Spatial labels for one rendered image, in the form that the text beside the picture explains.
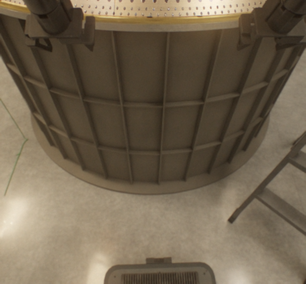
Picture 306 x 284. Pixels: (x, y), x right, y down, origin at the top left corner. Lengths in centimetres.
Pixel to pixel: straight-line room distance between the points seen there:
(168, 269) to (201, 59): 96
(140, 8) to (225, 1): 29
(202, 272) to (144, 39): 106
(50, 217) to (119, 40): 124
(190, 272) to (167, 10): 111
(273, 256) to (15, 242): 157
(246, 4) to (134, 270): 120
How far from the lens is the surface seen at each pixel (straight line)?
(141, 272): 123
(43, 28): 51
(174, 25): 81
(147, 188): 163
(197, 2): 86
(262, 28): 54
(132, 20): 81
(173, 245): 153
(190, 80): 100
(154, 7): 83
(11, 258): 172
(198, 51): 93
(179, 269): 124
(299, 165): 125
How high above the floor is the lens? 148
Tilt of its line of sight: 49 degrees down
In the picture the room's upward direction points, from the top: 1 degrees clockwise
